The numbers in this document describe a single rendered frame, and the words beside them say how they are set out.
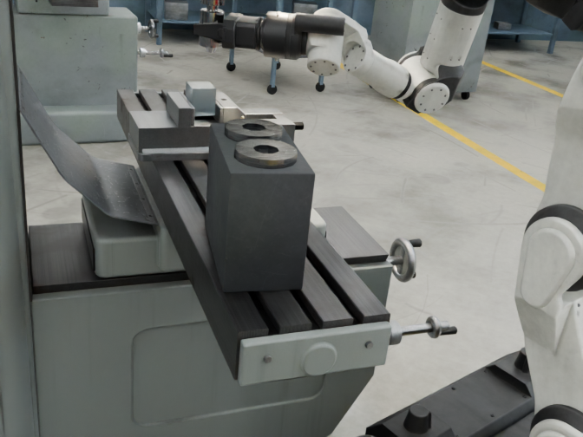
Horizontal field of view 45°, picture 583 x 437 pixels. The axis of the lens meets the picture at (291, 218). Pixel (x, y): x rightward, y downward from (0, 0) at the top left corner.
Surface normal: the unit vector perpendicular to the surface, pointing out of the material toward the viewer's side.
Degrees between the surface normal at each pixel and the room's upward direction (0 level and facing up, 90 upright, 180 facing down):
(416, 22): 90
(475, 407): 0
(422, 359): 0
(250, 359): 90
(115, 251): 90
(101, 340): 90
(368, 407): 0
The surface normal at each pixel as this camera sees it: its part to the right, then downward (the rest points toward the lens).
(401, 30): -0.90, 0.10
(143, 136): 0.35, 0.42
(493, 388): 0.09, -0.90
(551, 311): -0.77, 0.19
